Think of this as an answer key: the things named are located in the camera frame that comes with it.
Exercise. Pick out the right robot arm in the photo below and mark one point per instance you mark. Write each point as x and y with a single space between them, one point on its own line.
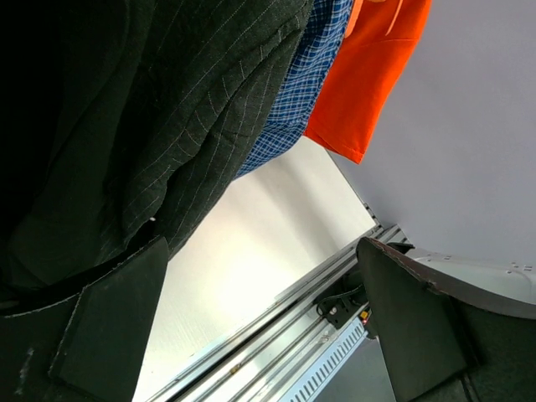
507 290

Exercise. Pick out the dark pinstripe shirt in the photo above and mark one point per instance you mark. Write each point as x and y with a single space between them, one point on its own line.
208 77

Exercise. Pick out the light blue checked shirt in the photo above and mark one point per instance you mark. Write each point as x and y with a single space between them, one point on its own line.
297 96

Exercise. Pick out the orange t-shirt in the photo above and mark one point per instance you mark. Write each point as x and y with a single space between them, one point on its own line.
363 74

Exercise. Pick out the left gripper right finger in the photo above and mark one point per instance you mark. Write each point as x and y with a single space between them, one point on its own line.
444 339

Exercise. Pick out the black shirt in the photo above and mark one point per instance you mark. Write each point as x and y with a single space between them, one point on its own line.
67 71

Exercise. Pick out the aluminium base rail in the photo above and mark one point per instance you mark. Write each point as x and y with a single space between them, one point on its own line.
288 353

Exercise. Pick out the orange hanger of plaid shirt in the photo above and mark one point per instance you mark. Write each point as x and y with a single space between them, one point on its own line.
395 13

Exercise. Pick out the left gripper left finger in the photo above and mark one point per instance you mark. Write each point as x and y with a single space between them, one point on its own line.
83 338

